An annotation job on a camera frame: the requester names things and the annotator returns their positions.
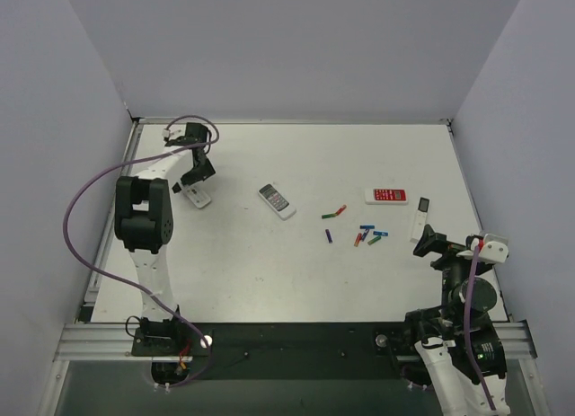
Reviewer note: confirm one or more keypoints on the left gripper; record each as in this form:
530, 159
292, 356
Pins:
198, 174

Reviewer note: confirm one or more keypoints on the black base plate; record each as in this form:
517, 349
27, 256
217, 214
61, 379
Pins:
278, 351

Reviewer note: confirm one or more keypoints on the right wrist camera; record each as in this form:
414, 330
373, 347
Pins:
494, 249

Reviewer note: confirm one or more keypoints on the aluminium frame rail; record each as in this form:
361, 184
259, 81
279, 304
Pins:
109, 342

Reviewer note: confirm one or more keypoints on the grey white remote control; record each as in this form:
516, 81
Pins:
277, 202

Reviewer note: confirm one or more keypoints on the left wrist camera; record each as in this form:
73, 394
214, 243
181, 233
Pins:
173, 132

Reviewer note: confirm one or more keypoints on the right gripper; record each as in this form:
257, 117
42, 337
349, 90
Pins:
439, 247

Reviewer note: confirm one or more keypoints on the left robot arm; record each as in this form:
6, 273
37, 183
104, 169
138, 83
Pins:
143, 222

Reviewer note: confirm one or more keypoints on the slim white remote control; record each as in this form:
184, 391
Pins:
419, 220

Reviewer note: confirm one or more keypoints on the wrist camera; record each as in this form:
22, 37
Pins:
173, 132
494, 249

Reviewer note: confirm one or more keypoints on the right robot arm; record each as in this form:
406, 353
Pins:
462, 359

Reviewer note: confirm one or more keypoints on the red yellow battery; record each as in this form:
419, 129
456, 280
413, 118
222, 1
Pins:
341, 209

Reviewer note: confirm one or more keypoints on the red white remote control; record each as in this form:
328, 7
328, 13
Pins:
379, 196

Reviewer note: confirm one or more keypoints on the beige remote control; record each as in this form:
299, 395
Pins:
197, 196

